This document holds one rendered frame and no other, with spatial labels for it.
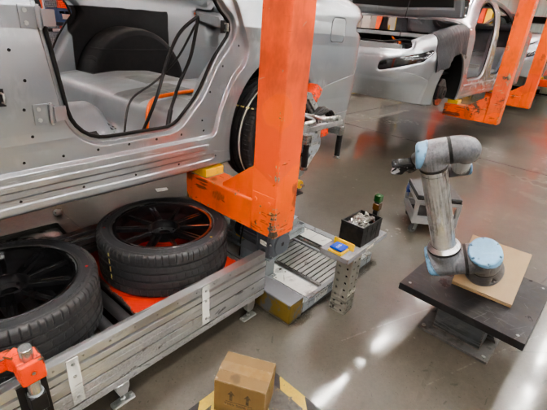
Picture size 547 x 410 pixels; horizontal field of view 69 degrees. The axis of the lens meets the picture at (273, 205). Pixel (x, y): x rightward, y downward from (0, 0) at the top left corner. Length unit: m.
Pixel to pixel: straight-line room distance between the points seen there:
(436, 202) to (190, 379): 1.36
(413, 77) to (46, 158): 3.86
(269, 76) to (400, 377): 1.52
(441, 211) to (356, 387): 0.89
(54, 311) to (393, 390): 1.47
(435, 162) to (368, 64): 3.13
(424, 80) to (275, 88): 3.25
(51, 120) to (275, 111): 0.88
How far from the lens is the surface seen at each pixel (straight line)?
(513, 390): 2.35
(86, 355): 1.67
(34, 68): 1.72
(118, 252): 1.94
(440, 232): 1.99
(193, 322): 1.93
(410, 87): 4.79
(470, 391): 2.24
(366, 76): 4.80
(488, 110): 5.70
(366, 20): 10.37
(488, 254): 2.10
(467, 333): 2.42
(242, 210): 2.04
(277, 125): 1.75
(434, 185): 1.84
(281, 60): 1.72
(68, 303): 1.68
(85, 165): 1.83
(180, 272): 1.92
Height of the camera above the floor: 1.50
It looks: 25 degrees down
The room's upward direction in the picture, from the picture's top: 5 degrees clockwise
